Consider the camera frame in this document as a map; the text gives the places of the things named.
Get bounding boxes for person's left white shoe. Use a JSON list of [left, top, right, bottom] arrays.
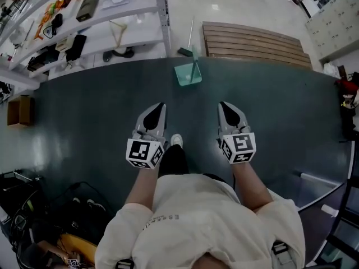
[[169, 133, 184, 149]]

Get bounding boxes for olive green box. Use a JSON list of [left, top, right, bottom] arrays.
[[75, 0, 100, 23]]

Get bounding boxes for green broom with metal handle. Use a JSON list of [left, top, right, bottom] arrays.
[[177, 16, 196, 58]]

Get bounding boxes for orange plastic pieces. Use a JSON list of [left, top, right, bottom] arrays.
[[33, 0, 70, 41]]

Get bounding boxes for black cloth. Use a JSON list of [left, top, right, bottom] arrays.
[[65, 34, 88, 63]]

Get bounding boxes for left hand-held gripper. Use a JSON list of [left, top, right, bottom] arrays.
[[125, 101, 168, 170]]

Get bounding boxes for wooden slatted platform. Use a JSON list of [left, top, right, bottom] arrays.
[[202, 21, 314, 71]]

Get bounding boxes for white metal shelving rack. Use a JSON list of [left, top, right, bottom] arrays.
[[0, 0, 172, 95]]

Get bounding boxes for white cylinder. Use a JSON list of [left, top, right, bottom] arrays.
[[320, 203, 340, 219]]

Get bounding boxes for beige locker cabinet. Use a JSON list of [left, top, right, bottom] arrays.
[[303, 0, 359, 64]]

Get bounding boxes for black pouch with cable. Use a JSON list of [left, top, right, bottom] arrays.
[[43, 13, 64, 36]]

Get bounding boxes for black device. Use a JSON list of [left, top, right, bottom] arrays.
[[26, 46, 61, 73]]

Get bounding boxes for person's cream shirt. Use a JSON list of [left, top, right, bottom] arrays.
[[94, 173, 307, 269]]

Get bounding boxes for wooden clothes hanger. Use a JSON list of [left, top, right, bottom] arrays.
[[109, 20, 128, 50]]

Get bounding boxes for cardboard box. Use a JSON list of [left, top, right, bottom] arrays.
[[6, 94, 36, 127]]

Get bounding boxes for white plastic bag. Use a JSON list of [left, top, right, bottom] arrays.
[[322, 61, 342, 77]]

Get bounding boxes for red bag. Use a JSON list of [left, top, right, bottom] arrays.
[[334, 77, 359, 95]]

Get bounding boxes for mint green dustpan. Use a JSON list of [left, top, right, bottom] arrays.
[[173, 44, 204, 87]]

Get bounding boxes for person's left forearm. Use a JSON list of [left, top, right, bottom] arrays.
[[124, 165, 161, 208]]

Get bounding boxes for grey harness buckle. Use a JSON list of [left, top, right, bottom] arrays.
[[270, 240, 294, 265]]

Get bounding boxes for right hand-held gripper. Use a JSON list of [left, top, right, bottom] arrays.
[[217, 101, 257, 165]]

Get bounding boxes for person's right forearm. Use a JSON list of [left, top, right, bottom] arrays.
[[232, 160, 275, 215]]

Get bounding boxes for person's black trousers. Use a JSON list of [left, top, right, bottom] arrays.
[[158, 144, 227, 185]]

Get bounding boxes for black equipment pile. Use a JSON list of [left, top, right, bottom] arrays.
[[0, 170, 113, 269]]

